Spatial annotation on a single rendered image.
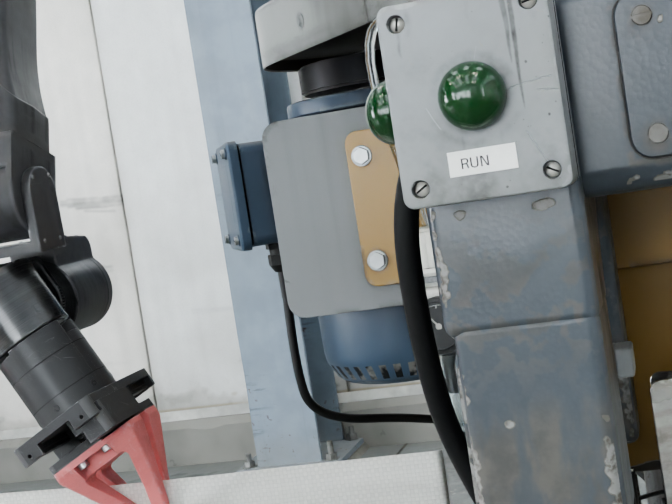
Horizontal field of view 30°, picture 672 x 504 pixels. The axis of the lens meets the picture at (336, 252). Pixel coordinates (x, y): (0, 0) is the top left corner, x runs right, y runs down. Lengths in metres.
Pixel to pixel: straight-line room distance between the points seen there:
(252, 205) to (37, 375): 0.28
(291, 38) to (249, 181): 0.12
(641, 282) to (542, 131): 0.36
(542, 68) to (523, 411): 0.17
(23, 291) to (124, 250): 5.49
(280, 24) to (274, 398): 4.69
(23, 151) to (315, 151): 0.27
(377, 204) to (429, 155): 0.44
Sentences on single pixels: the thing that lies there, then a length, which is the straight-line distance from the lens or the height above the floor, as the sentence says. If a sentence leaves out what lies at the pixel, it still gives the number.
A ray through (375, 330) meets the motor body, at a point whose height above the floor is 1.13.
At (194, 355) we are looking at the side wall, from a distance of 6.26.
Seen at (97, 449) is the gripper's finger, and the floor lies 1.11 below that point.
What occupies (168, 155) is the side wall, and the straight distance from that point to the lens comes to 6.21.
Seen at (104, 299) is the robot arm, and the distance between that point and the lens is 0.93.
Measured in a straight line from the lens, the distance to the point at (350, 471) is 0.81.
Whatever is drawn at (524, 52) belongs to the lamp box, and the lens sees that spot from 0.55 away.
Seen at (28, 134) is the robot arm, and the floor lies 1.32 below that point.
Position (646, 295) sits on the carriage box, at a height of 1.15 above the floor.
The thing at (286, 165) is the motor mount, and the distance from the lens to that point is 1.02.
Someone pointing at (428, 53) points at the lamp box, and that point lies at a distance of 0.55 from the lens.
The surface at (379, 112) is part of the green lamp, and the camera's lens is 0.57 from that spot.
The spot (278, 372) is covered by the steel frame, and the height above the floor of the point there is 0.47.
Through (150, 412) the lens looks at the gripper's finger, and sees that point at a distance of 0.85.
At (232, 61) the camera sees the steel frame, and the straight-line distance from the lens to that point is 5.63.
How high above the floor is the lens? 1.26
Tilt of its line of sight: 3 degrees down
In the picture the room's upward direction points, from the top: 9 degrees counter-clockwise
